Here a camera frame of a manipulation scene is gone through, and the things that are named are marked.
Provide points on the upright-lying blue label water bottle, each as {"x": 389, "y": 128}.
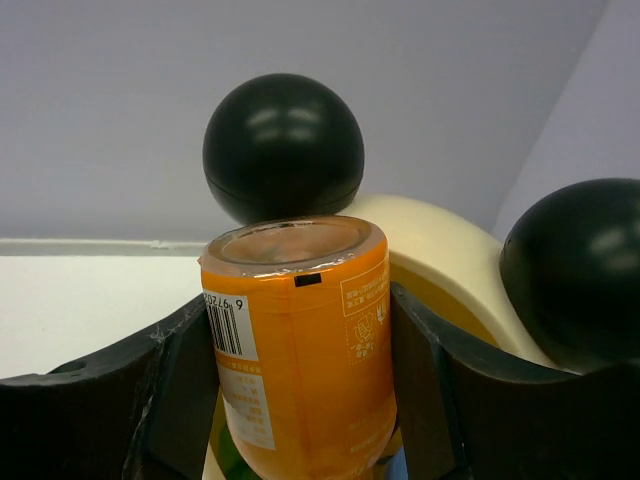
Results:
{"x": 396, "y": 468}

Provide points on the green plastic bottle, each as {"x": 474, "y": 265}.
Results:
{"x": 232, "y": 464}

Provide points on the orange juice bottle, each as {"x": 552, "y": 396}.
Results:
{"x": 300, "y": 317}

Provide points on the cream bin with black ears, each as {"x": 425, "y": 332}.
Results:
{"x": 561, "y": 291}

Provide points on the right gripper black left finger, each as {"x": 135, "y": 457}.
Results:
{"x": 141, "y": 408}

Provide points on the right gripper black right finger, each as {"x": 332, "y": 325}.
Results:
{"x": 469, "y": 410}

